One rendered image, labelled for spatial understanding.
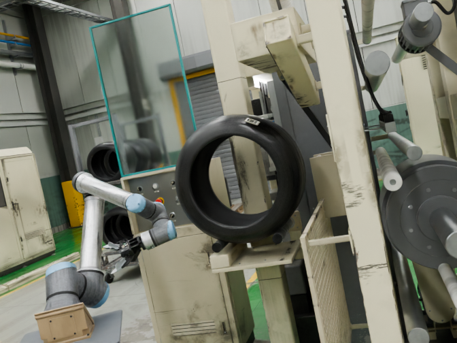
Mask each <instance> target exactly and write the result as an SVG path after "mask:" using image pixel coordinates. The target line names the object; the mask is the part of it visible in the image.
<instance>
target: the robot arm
mask: <svg viewBox="0 0 457 343"><path fill-rule="evenodd" d="M72 186H73V188H74V189H75V190H76V191H77V192H79V193H81V194H83V195H85V197H84V201H85V203H84V219H83V227H82V243H81V252H80V268H79V270H78V271H77V267H76V265H75V264H74V263H70V262H60V263H56V264H54V265H51V266H50V267H49V268H48V269H47V270H46V277H45V279H46V307H45V309H44V312H45V311H48V310H53V309H57V308H62V307H65V306H70V305H74V304H78V303H82V302H83V303H84V305H85V306H86V307H87V308H99V307H101V306H102V305H103V304H104V303H105V302H106V300H107V298H108V297H109V285H108V283H106V281H103V280H104V273H103V272H102V271H101V251H102V239H103V217H104V206H105V201H108V202H110V203H113V204H115V205H117V206H120V207H122V208H124V209H127V210H128V211H130V212H132V213H135V214H137V215H139V216H141V217H143V218H145V219H147V220H149V221H150V222H151V223H152V226H153V229H150V230H148V231H146V232H143V233H141V236H137V237H136V238H133V239H131V240H128V239H127V238H125V239H123V240H124V241H123V240H120V241H119V242H117V244H113V243H111V242H108V245H105V246H103V248H105V249H115V250H119V251H120V254H121V257H123V259H122V260H120V262H117V264H116V265H115V266H116V268H115V269H114V270H113V271H112V272H111V274H114V273H116V272H118V271H120V270H121V269H123V268H124V267H126V266H127V265H128V264H129V263H130V262H134V261H136V260H137V258H138V256H139V254H140V252H141V249H140V248H143V250H146V249H147V250H150V249H153V248H155V247H157V246H160V245H161V244H164V243H165V242H168V241H170V240H172V239H174V238H176V237H177V231H176V229H175V225H174V224H173V221H172V220H169V217H168V215H167V212H166V209H165V207H164V205H163V204H162V203H160V202H152V201H150V200H148V199H146V198H145V197H143V196H142V195H139V194H133V193H130V192H128V191H125V190H123V189H120V188H118V187H115V186H112V185H110V184H108V183H105V182H103V181H100V180H98V179H96V178H95V177H93V176H92V175H91V174H89V173H87V172H84V171H81V172H79V173H77V174H76V175H75V176H74V177H73V179H72ZM121 241H123V242H121ZM124 257H125V259H124Z"/></svg>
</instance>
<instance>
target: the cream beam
mask: <svg viewBox="0 0 457 343"><path fill-rule="evenodd" d="M284 15H289V17H290V20H291V23H292V25H293V27H294V33H296V34H297V35H301V34H302V33H301V26H300V23H301V24H302V25H305V23H304V22H303V20H302V18H301V17H300V16H299V14H298V12H297V11H296V10H295V8H294V7H289V8H286V9H283V10H278V11H276V12H271V13H268V14H264V15H261V16H257V17H253V18H249V19H246V20H242V21H239V22H234V23H231V24H230V26H231V34H232V37H233V43H234V47H235V54H236V57H237V61H238V62H240V63H243V64H244V65H247V66H249V67H252V68H254V69H257V70H259V71H262V72H264V73H266V74H271V73H274V72H275V71H276V70H279V69H278V67H277V65H276V64H275V62H274V60H273V58H272V56H271V55H270V53H269V51H268V50H267V48H266V47H265V35H264V30H263V21H264V20H269V19H272V18H277V17H279V16H284ZM299 47H300V48H299ZM299 47H298V48H299V49H300V50H301V51H302V52H303V53H304V54H305V57H306V59H307V62H308V64H311V63H316V62H317V61H316V54H315V50H314V49H313V48H312V44H311V42H309V43H306V44H299Z"/></svg>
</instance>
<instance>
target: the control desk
mask: <svg viewBox="0 0 457 343"><path fill-rule="evenodd" d="M209 179H210V182H211V187H212V188H213V191H214V193H215V194H216V196H217V198H218V199H219V200H220V201H221V202H222V203H223V204H224V205H225V206H226V207H228V208H230V209H231V207H230V203H229V197H228V194H227V190H226V184H225V180H224V174H223V171H222V164H221V160H220V157H216V158H212V159H211V163H210V166H209ZM120 180H121V184H122V189H123V190H125V191H128V192H130V193H133V194H139V195H142V196H143V197H145V198H146V199H148V200H150V201H152V202H160V203H162V204H163V205H164V207H165V209H166V212H167V215H168V217H169V220H170V221H173V224H174V225H175V229H176V231H177V237H176V238H174V239H172V240H170V241H168V242H165V243H164V244H161V245H160V246H157V247H155V248H153V249H150V250H147V249H146V250H143V248H140V249H141V252H140V254H139V256H138V261H139V266H140V270H141V276H142V279H143V285H144V289H145V292H146V298H147V301H148V307H149V311H150V316H151V320H152V326H153V329H154V335H155V338H156V343H253V342H254V340H255V337H254V330H253V328H254V327H255V325H254V319H253V316H252V309H251V305H250V299H249V296H248V290H247V286H246V280H245V276H244V272H243V269H242V270H237V271H231V272H221V273H215V274H213V273H212V270H213V269H212V268H211V263H210V260H209V257H210V256H211V255H212V254H213V253H214V251H213V250H212V245H213V244H214V243H215V242H216V241H217V239H215V238H213V237H211V236H209V235H207V234H205V233H203V232H202V231H201V230H200V229H199V228H197V227H196V226H195V225H194V224H193V223H192V222H191V220H190V219H189V218H188V217H187V215H186V214H185V212H184V211H183V209H182V207H181V205H180V202H179V199H178V197H177V193H176V189H175V167H170V168H167V169H160V170H156V171H150V172H146V173H142V174H135V175H132V176H125V177H122V178H121V179H120ZM127 212H128V215H129V221H130V224H131V230H132V234H133V235H134V236H133V238H136V237H137V236H141V233H143V232H146V231H148V230H150V229H153V226H152V223H151V222H150V221H149V220H147V219H145V218H143V217H141V216H139V215H137V214H135V213H132V212H130V211H127Z"/></svg>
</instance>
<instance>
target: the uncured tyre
mask: <svg viewBox="0 0 457 343"><path fill-rule="evenodd" d="M246 118H251V119H253V120H257V121H259V122H260V123H259V124H258V125H254V124H252V123H249V122H246V121H244V120H245V119H246ZM232 136H240V137H245V138H248V139H249V140H252V141H253V142H256V143H257V144H258V145H260V146H261V147H262V148H263V149H264V150H265V151H266V152H267V153H268V154H269V156H270V157H271V159H272V161H273V163H274V165H275V168H276V171H277V177H278V190H277V196H276V198H275V201H274V203H273V205H272V207H271V208H270V209H268V210H266V211H264V212H261V213H258V214H243V213H239V212H236V211H234V210H232V209H230V208H228V207H226V206H225V205H224V204H223V203H222V202H221V201H220V200H219V199H218V198H217V196H216V194H215V193H214V191H213V188H212V187H211V182H210V179H209V166H210V163H211V158H212V157H213V155H214V153H215V151H216V149H217V148H218V147H219V145H221V143H222V142H224V141H225V140H227V139H228V138H230V137H232ZM305 181H306V172H305V164H304V160H303V156H302V154H301V151H300V150H299V147H298V146H297V143H296V142H295V141H294V140H293V138H292V137H291V136H290V134H289V133H288V132H287V131H286V130H284V129H283V128H282V127H281V126H279V125H278V124H276V123H275V122H273V121H271V120H269V119H267V118H263V117H261V116H255V115H249V114H232V115H226V116H221V117H218V118H215V119H213V120H210V121H208V122H206V123H205V124H203V125H202V126H200V127H199V128H198V129H197V130H196V131H195V132H194V133H193V134H192V135H191V136H190V137H189V138H188V139H187V141H186V143H185V144H184V146H183V148H182V149H181V152H180V154H179V157H178V159H177V163H176V167H175V189H176V193H177V197H178V199H179V202H180V205H181V207H182V209H183V211H184V212H185V214H186V215H187V217H188V218H189V219H190V220H191V222H192V223H193V224H194V225H195V226H196V227H197V228H199V229H200V230H201V231H202V232H203V233H205V234H207V235H209V236H211V237H213V238H215V239H217V240H220V241H223V242H229V243H235V244H246V243H252V242H257V241H260V240H263V239H265V238H267V237H269V236H270V235H273V234H274V233H275V232H277V231H278V230H280V229H281V228H282V227H283V226H284V225H285V224H286V223H287V222H288V220H289V219H290V217H291V216H292V215H293V213H294V212H295V210H296V209H297V207H298V206H299V204H300V202H301V199H302V197H303V193H304V190H305Z"/></svg>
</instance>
